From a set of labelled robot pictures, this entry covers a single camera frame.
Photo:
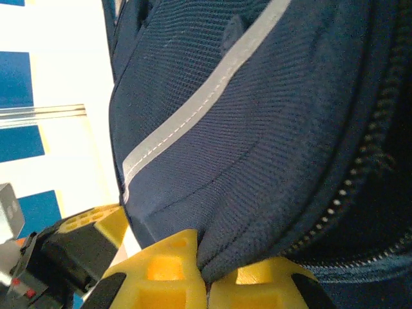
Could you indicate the navy blue backpack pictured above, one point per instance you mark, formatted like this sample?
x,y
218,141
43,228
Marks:
x,y
257,128

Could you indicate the aluminium frame post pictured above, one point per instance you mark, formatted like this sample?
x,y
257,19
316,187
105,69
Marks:
x,y
42,111

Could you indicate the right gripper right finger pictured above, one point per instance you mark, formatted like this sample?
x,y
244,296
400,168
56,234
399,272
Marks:
x,y
267,289

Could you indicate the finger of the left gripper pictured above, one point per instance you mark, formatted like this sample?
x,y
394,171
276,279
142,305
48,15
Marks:
x,y
87,231

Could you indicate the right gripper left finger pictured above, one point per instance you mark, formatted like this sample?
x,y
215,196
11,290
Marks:
x,y
161,280

